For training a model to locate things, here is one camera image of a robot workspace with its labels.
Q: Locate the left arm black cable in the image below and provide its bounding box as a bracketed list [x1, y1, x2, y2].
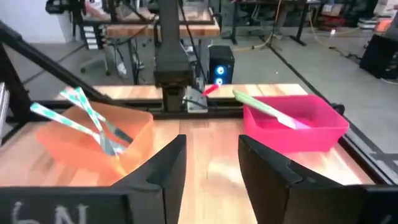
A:
[177, 0, 208, 85]

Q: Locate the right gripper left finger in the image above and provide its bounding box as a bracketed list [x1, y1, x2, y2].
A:
[0, 134, 187, 224]

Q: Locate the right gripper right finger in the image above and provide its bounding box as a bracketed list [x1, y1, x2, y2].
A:
[238, 134, 398, 224]

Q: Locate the blue white patterned fork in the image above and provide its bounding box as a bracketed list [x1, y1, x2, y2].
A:
[73, 86, 127, 156]

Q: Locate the black device with blue light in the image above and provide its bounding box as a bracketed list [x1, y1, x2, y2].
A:
[207, 45, 236, 86]

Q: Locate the distant wooden table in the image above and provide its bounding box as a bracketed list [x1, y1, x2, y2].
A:
[81, 6, 221, 39]

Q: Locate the black desk frame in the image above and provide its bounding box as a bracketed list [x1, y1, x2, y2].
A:
[229, 0, 323, 47]

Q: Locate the orange plastic bin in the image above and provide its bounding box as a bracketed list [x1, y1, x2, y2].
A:
[35, 101, 155, 187]

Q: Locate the pink-red plastic bin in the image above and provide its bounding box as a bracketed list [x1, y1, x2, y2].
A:
[242, 95, 350, 154]

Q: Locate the black cabinet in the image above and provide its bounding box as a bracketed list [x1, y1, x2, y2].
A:
[359, 32, 398, 80]

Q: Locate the small red tag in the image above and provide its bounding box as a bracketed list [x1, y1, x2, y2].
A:
[201, 83, 220, 96]

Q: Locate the green handled knife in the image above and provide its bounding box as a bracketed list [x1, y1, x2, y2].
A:
[232, 89, 312, 130]
[233, 90, 299, 129]

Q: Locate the yellow floor cable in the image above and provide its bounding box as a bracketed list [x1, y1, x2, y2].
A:
[232, 0, 364, 60]

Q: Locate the silver metal bracket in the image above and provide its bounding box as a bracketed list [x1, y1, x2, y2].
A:
[185, 86, 209, 114]

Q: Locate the white drawer unit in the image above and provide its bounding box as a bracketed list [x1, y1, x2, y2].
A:
[82, 24, 101, 50]

